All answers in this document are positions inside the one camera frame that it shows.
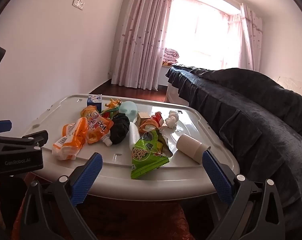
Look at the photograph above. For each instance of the orange and white plastic bag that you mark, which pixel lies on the orange and white plastic bag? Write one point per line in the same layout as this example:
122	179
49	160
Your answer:
71	140

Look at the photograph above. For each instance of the green snack bag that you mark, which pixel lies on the green snack bag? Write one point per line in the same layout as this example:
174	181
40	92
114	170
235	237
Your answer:
147	157

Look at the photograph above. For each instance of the small brown cardboard box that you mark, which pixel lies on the small brown cardboard box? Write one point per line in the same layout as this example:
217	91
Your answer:
144	118

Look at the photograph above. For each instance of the grey plastic bin lid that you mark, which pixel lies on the grey plastic bin lid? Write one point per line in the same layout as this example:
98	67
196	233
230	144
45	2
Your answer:
190	130

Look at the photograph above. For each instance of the black cloth ball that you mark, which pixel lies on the black cloth ball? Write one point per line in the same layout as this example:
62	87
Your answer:
119	128

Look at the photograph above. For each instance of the red green toy car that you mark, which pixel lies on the red green toy car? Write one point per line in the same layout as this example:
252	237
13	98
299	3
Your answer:
112	106

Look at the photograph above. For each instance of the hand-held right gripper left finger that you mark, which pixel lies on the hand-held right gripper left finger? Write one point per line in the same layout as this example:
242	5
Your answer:
88	177

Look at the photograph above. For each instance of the white tissue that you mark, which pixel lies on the white tissue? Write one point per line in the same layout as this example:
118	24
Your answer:
171	120

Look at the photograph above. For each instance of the white pillow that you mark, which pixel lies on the white pillow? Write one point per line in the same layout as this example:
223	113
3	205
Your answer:
294	87

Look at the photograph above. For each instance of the orange trash bag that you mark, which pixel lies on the orange trash bag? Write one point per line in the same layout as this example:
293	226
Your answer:
141	220

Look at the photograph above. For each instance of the dark bed blanket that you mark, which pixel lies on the dark bed blanket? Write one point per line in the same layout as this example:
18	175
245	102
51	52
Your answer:
253	110

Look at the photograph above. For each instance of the folded pink quilt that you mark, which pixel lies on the folded pink quilt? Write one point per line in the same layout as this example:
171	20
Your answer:
171	55

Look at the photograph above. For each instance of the pink patterned curtain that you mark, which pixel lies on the pink patterned curtain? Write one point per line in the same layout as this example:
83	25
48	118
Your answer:
250	37
143	35

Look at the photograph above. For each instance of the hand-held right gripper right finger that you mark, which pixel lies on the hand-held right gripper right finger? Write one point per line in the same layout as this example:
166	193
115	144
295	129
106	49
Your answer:
217	177

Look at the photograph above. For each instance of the white bed base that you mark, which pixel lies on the white bed base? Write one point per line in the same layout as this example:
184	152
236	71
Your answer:
173	95

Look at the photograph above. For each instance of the red and white packet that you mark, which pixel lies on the red and white packet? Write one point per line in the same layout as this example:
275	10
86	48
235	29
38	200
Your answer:
158	118

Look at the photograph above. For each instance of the small blue carton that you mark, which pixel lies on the small blue carton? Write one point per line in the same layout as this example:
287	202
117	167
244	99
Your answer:
94	102

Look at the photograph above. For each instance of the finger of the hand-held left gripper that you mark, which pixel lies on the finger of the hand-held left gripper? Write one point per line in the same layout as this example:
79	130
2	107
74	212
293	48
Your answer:
1	126
21	141

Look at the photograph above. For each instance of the sheer window curtain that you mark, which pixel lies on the sheer window curtain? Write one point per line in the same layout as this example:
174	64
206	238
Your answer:
203	35

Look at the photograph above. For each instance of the cardboard tube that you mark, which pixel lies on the cardboard tube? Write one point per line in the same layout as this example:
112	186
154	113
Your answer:
190	146

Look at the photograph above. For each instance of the orange crumpled wrapper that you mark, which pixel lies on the orange crumpled wrapper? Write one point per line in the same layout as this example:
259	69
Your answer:
148	125

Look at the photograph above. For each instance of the pale green ball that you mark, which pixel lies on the pale green ball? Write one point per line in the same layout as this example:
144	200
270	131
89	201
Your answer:
128	111

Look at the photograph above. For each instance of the orange printed drink pouch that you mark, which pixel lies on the orange printed drink pouch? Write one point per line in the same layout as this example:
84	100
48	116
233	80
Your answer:
98	126

